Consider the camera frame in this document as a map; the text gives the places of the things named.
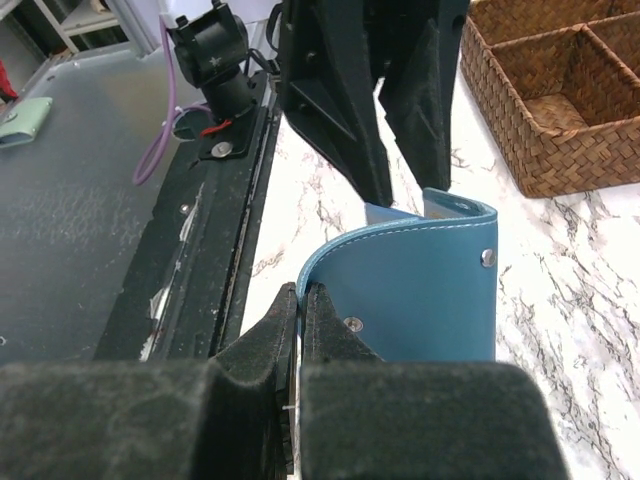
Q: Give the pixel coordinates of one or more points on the brown wicker divided basket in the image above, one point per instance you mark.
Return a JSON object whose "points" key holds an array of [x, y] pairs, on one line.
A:
{"points": [[557, 83]]}

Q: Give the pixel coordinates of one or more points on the blue leather card holder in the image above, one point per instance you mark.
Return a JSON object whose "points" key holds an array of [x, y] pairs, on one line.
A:
{"points": [[423, 286]]}

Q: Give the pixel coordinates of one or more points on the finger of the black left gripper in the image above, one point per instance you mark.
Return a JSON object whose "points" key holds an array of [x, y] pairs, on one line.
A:
{"points": [[418, 43], [326, 91]]}

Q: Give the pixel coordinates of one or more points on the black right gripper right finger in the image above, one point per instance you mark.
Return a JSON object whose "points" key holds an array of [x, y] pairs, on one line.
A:
{"points": [[364, 418]]}

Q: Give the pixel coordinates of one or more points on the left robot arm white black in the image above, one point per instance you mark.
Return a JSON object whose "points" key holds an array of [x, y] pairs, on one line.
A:
{"points": [[212, 51]]}

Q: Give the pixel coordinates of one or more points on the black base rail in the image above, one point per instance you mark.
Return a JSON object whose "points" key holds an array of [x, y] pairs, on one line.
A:
{"points": [[185, 291]]}

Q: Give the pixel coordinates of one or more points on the mint green card holder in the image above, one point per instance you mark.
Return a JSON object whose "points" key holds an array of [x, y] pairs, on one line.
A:
{"points": [[24, 121]]}

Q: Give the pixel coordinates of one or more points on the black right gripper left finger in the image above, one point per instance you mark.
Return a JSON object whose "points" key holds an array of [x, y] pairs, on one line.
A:
{"points": [[175, 419]]}

